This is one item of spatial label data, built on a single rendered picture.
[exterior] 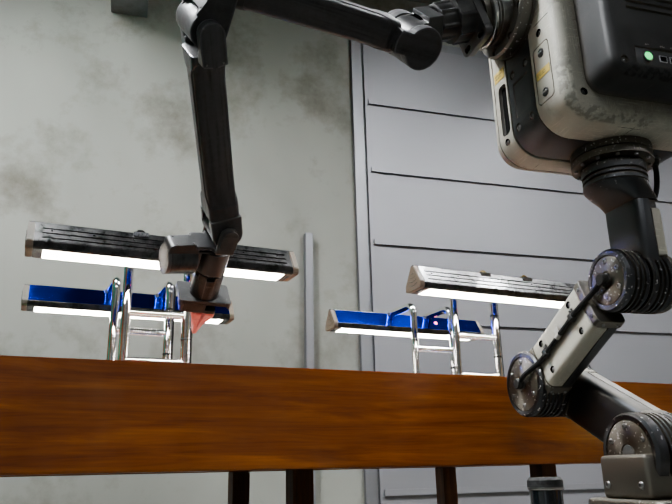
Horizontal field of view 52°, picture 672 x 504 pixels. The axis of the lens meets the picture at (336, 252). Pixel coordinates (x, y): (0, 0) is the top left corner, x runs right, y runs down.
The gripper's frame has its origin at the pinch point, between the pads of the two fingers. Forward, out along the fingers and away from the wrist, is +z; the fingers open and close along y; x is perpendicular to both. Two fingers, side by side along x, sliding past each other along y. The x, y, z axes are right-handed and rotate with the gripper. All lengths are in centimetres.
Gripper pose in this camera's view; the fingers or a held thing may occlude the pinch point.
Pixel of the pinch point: (194, 328)
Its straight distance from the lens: 142.6
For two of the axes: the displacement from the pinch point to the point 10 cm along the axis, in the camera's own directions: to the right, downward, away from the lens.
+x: 2.7, 5.4, -8.0
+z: -3.1, 8.3, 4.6
